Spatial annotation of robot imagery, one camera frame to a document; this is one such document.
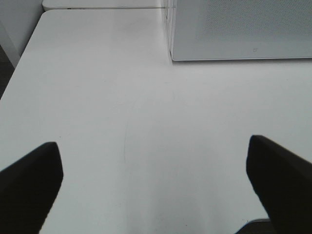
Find white microwave door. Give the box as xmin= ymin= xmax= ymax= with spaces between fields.
xmin=167 ymin=0 xmax=312 ymax=61

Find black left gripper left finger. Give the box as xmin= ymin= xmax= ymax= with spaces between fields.
xmin=0 ymin=142 xmax=63 ymax=234

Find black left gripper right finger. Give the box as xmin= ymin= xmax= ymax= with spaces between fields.
xmin=246 ymin=135 xmax=312 ymax=234

